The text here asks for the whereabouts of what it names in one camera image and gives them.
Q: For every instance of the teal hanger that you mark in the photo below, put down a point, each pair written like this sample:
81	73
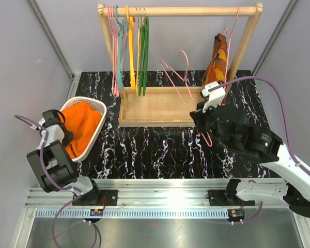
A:
123	28

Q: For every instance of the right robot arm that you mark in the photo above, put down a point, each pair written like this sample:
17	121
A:
262	146

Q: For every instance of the camouflage orange trousers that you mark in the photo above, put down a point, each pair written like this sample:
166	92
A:
217	67

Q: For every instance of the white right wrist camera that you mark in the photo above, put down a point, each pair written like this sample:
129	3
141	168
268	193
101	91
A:
212	98

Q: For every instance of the aluminium mounting rail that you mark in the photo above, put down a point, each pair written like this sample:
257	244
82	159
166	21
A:
138	199

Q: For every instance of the pink wire hangers at left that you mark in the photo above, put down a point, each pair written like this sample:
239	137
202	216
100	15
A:
115	32

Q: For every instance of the wooden clothes rack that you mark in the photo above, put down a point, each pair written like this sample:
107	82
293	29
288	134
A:
168	103

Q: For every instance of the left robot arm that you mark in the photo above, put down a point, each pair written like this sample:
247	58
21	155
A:
53	167

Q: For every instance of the thick yellow hanger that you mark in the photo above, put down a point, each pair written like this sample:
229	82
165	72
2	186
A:
131	26

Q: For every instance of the white perforated plastic basket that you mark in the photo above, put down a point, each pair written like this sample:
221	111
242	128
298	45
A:
98	106

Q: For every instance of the green hanger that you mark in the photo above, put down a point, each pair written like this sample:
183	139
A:
143	37
145	55

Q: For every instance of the pink hanger holding camouflage trousers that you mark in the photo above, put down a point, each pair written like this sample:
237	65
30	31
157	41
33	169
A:
229	43

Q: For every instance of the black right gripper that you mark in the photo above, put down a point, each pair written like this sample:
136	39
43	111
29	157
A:
199	116

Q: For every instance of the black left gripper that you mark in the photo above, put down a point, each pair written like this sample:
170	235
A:
67	139

